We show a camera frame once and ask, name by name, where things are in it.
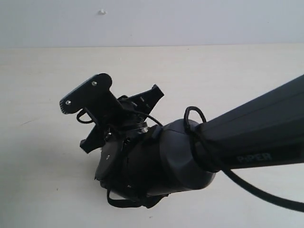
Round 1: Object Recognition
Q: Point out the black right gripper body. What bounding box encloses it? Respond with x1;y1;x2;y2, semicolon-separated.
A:
79;85;164;152

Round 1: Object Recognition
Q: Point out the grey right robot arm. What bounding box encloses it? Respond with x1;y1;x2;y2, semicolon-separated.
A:
80;74;304;212

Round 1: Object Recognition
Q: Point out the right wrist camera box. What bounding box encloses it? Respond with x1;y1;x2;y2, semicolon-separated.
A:
59;73;123;124

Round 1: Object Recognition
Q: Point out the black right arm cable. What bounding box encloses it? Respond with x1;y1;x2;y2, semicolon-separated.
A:
76;105;304;212

